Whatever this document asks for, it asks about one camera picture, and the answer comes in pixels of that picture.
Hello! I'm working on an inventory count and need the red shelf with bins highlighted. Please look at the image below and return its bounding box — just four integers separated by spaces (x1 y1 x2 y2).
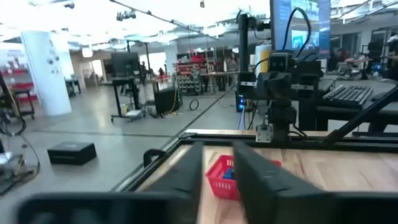
175 62 203 96

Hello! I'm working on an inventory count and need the black monitor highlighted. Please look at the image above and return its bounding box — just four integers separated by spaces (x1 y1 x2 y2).
110 51 141 78

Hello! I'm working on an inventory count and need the black box on floor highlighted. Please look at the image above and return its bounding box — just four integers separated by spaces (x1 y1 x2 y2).
47 141 98 166

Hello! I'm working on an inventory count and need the blue box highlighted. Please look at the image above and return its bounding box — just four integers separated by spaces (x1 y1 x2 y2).
222 167 236 180

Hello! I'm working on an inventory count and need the black keyboard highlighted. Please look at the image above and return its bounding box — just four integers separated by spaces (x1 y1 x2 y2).
322 84 374 109

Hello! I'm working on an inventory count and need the large lit monitor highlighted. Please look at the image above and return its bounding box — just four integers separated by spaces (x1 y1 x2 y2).
269 0 332 60

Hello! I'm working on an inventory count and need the black post with silver strip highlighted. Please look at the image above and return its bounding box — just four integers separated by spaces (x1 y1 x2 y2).
294 58 321 132
238 73 258 94

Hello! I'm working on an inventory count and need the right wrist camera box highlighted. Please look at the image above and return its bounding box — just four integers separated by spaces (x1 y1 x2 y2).
267 52 295 74

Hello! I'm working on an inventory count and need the black computer tower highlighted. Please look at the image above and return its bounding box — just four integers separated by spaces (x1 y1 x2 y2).
154 88 181 116

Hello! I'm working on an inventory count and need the black aluminium table frame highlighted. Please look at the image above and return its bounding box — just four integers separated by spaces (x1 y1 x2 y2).
110 83 398 192

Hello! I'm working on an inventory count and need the black monitor pole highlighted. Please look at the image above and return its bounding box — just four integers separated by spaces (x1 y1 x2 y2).
238 12 250 74

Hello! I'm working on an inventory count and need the red tool cart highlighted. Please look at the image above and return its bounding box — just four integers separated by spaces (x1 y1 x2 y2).
0 68 38 121

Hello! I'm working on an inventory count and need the black frame clamp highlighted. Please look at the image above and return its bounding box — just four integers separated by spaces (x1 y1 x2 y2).
142 148 167 169

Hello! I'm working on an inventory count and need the black standing desk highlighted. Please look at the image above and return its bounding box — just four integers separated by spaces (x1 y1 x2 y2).
110 76 147 123

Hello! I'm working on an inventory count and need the red plastic basket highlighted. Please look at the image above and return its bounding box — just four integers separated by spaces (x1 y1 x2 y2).
205 154 282 202

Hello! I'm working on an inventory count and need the grey desk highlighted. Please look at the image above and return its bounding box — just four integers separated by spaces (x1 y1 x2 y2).
315 79 398 133

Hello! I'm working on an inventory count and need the white and yellow box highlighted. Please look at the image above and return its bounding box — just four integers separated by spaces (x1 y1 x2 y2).
254 45 273 74

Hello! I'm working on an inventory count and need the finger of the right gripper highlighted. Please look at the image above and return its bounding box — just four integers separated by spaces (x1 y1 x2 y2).
258 73 277 98
275 73 295 98

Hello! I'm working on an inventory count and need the white round pillar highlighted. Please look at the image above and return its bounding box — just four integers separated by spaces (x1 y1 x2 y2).
20 30 73 118

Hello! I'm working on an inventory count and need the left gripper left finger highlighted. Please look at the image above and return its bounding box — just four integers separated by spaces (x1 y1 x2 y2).
15 141 205 224

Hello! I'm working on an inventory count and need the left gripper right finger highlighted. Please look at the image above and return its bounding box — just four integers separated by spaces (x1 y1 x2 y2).
232 141 398 224

